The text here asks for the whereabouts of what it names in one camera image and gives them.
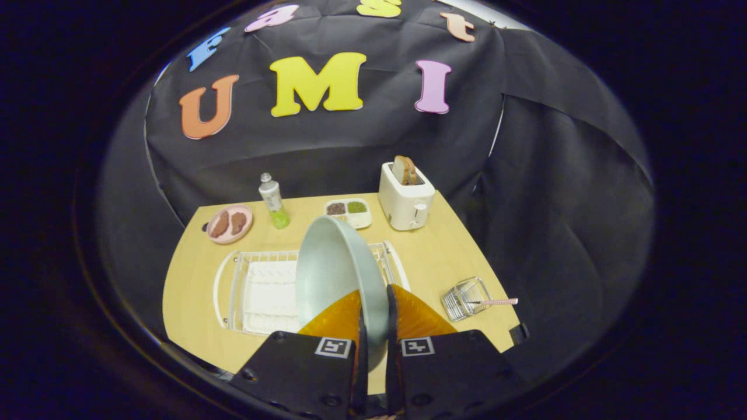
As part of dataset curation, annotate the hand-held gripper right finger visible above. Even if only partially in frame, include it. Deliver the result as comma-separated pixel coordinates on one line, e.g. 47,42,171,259
385,284,523,418

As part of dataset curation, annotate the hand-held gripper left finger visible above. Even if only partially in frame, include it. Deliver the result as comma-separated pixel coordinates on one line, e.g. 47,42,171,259
229,289,369,420

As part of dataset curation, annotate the clear wire basket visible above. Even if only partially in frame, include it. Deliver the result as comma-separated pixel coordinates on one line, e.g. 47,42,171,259
442,276,493,323

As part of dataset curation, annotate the white wire dish rack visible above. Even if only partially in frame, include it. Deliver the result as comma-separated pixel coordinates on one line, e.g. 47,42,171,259
213,241,411,336

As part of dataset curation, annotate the pale green plate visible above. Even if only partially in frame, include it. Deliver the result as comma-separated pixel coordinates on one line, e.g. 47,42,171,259
295,215,390,374

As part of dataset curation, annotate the pink plate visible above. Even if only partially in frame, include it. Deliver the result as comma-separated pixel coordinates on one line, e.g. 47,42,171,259
206,204,254,244

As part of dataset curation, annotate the white drainer mat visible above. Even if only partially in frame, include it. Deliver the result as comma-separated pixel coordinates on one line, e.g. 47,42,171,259
242,261,301,334

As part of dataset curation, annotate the white divided tray with seeds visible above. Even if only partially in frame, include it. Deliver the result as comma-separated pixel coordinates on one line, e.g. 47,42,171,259
324,198,373,229

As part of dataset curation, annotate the white toaster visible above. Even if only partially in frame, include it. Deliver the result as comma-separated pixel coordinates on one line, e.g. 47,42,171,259
378,162,436,232

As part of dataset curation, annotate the clear bottle with green liquid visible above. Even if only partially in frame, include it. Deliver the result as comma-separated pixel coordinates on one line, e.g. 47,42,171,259
259,173,291,230

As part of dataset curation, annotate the black backdrop cloth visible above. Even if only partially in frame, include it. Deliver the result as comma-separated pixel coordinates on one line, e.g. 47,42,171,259
96,0,654,386

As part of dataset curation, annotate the brown toast slice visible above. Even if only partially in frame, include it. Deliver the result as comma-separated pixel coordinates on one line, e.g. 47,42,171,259
392,155,418,186

